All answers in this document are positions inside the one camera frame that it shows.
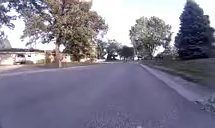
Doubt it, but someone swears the group of dark trees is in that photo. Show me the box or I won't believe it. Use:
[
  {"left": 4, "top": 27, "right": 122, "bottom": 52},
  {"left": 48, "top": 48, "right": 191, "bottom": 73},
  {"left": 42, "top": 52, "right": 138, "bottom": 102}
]
[{"left": 96, "top": 39, "right": 136, "bottom": 62}]

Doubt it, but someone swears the grey asphalt road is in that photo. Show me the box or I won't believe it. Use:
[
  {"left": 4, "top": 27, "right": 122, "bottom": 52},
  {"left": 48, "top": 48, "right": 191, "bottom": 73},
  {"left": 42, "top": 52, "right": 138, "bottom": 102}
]
[{"left": 0, "top": 62, "right": 215, "bottom": 128}]

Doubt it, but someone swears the building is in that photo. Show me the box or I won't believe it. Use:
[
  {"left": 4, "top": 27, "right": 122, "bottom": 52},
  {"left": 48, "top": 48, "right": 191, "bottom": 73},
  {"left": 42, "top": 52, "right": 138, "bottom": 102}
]
[{"left": 44, "top": 50, "right": 73, "bottom": 64}]

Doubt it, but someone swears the tall round leafy tree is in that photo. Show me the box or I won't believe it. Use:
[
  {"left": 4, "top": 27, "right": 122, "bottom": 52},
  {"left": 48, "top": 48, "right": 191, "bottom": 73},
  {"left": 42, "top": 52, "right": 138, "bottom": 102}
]
[{"left": 128, "top": 15, "right": 174, "bottom": 61}]

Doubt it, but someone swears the large leafy tree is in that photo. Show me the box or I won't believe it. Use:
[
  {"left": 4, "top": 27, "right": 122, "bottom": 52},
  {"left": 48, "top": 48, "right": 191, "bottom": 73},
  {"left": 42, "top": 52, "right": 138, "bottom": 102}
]
[{"left": 14, "top": 0, "right": 109, "bottom": 68}]

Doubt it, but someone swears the pale concrete kerb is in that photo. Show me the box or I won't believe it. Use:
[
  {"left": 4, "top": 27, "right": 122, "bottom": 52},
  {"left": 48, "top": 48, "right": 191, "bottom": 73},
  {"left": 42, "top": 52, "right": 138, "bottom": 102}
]
[
  {"left": 0, "top": 64, "right": 93, "bottom": 78},
  {"left": 138, "top": 63, "right": 215, "bottom": 103}
]

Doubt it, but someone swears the low pale house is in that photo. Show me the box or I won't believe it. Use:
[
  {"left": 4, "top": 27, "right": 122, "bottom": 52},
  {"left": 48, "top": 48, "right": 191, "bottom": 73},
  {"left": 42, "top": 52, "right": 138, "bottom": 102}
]
[{"left": 0, "top": 47, "right": 48, "bottom": 66}]

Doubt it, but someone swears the vehicle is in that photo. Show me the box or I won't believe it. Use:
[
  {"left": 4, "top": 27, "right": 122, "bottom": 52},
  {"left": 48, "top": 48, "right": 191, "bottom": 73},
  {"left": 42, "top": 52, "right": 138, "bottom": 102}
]
[{"left": 14, "top": 53, "right": 28, "bottom": 65}]

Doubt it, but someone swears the dark conifer tree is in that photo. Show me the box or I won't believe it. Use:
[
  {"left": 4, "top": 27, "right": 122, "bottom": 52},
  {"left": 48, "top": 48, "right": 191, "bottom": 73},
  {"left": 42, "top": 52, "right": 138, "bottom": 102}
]
[{"left": 174, "top": 0, "right": 215, "bottom": 61}]

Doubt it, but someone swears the rubble patch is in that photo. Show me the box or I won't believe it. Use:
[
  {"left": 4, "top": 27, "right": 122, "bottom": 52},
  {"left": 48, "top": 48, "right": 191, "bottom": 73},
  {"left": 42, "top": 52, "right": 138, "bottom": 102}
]
[{"left": 194, "top": 93, "right": 215, "bottom": 121}]

